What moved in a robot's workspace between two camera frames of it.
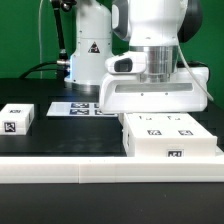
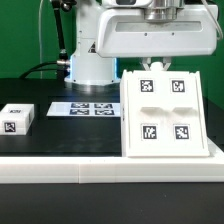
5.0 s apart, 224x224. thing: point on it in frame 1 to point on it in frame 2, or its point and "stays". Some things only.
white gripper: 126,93 to 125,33
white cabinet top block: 15,118 stays
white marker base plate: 77,109 stays
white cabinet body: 176,134 stays
